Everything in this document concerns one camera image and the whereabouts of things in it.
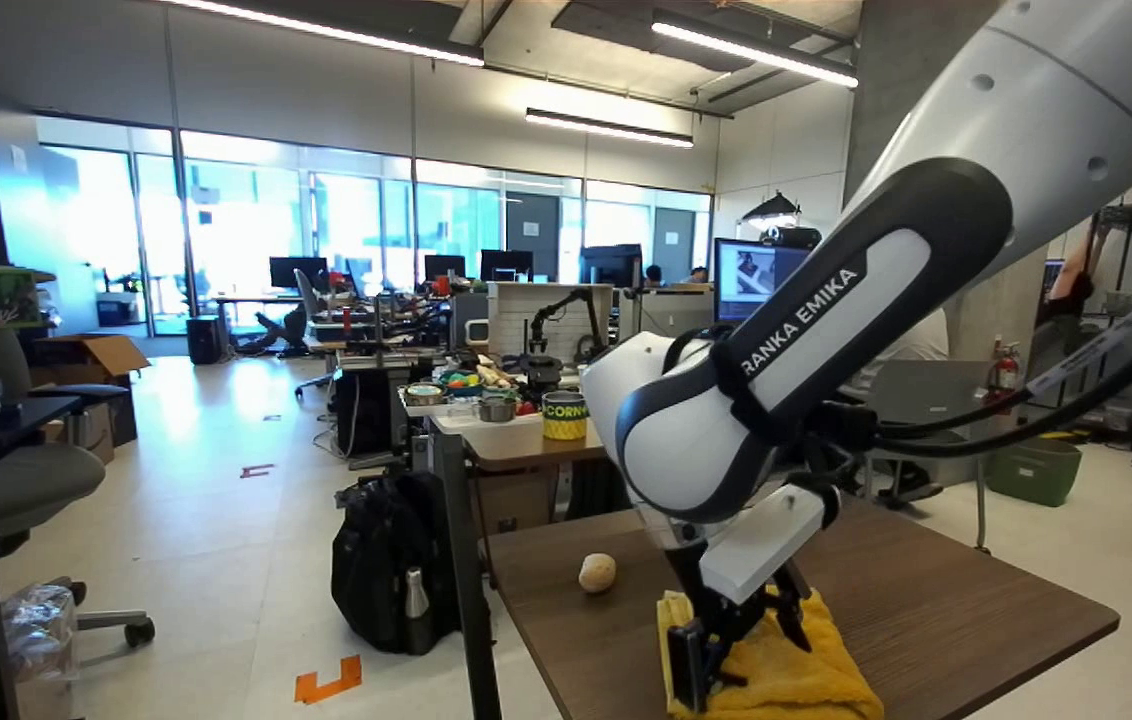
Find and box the grey office chair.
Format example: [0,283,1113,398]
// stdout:
[0,328,160,658]

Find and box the red fire extinguisher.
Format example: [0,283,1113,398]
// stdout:
[982,333,1027,406]

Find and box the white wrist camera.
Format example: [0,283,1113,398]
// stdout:
[693,475,836,609]

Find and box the black waste bin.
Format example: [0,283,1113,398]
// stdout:
[184,309,229,367]

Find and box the black pendant lamp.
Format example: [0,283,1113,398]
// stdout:
[734,190,809,237]

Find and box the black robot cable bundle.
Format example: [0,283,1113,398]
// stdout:
[840,273,1132,466]

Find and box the green plastic bin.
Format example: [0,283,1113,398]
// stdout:
[982,438,1088,514]

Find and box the grey plastic chair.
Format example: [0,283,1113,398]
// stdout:
[849,356,995,535]

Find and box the clear plastic bottle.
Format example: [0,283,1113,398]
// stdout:
[0,578,84,720]

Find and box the black metal pole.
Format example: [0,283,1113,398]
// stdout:
[433,428,507,720]

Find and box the ceiling strip light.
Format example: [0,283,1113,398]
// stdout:
[519,104,699,156]
[649,18,864,95]
[165,0,487,72]

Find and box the black backpack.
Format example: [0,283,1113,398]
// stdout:
[328,461,465,661]

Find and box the orange floor marker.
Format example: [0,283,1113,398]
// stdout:
[290,648,367,707]

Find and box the long grey desk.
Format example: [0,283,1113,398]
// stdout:
[399,380,614,535]

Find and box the yellow towel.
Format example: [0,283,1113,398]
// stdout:
[651,585,889,720]

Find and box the black computer monitor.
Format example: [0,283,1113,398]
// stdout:
[421,247,471,290]
[268,254,333,296]
[577,239,649,293]
[476,243,539,283]
[710,234,819,333]

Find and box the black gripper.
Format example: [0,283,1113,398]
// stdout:
[659,535,816,717]

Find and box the open cardboard box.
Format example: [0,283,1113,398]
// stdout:
[23,333,156,452]

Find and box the beige toy potato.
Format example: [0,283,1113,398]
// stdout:
[572,549,623,600]

